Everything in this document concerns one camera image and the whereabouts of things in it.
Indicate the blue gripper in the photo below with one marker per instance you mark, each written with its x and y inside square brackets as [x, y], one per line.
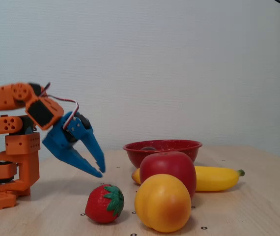
[61, 137]

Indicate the dark purple toy plum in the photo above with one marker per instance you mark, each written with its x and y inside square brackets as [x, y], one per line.
[148, 149]

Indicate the red speckled bowl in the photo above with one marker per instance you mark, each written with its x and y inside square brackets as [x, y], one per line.
[135, 152]

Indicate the red toy strawberry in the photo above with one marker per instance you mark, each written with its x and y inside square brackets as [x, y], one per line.
[95, 206]

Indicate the red toy apple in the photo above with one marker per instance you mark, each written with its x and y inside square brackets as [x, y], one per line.
[169, 164]

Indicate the orange yellow toy peach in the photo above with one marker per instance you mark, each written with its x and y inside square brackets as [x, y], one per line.
[162, 204]

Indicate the yellow toy banana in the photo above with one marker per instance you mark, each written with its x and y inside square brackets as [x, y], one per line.
[216, 178]

